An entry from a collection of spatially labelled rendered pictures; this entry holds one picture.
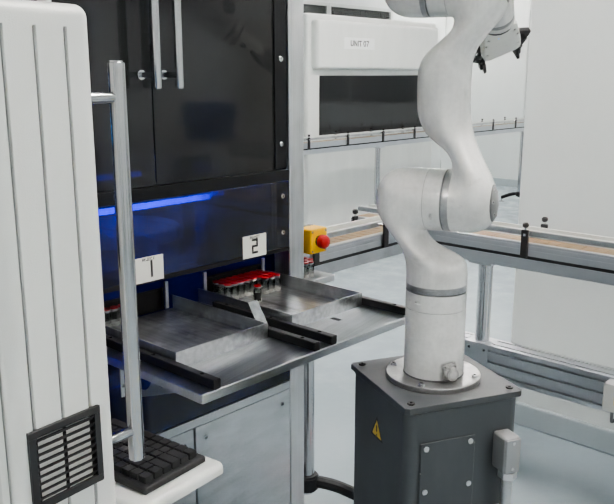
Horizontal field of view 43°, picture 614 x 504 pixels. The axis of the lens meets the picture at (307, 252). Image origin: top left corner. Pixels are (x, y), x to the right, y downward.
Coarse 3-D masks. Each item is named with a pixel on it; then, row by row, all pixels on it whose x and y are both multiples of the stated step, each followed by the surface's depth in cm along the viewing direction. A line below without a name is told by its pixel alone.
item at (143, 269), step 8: (152, 256) 181; (160, 256) 182; (136, 264) 178; (144, 264) 179; (160, 264) 183; (136, 272) 178; (144, 272) 180; (160, 272) 183; (136, 280) 178; (144, 280) 180; (152, 280) 182
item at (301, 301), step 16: (288, 288) 215; (304, 288) 213; (320, 288) 209; (336, 288) 205; (240, 304) 193; (272, 304) 200; (288, 304) 200; (304, 304) 200; (320, 304) 200; (336, 304) 192; (352, 304) 197; (288, 320) 182; (304, 320) 184
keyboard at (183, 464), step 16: (112, 432) 141; (144, 432) 141; (160, 448) 135; (176, 448) 135; (128, 464) 130; (144, 464) 129; (160, 464) 129; (176, 464) 130; (192, 464) 132; (128, 480) 126; (144, 480) 125; (160, 480) 126
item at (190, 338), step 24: (168, 312) 194; (192, 312) 193; (216, 312) 186; (120, 336) 169; (144, 336) 176; (168, 336) 176; (192, 336) 176; (216, 336) 176; (240, 336) 169; (264, 336) 175; (192, 360) 160
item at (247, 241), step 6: (258, 234) 205; (264, 234) 207; (246, 240) 202; (258, 240) 206; (264, 240) 207; (246, 246) 203; (258, 246) 206; (264, 246) 208; (246, 252) 203; (258, 252) 206; (264, 252) 208; (246, 258) 203
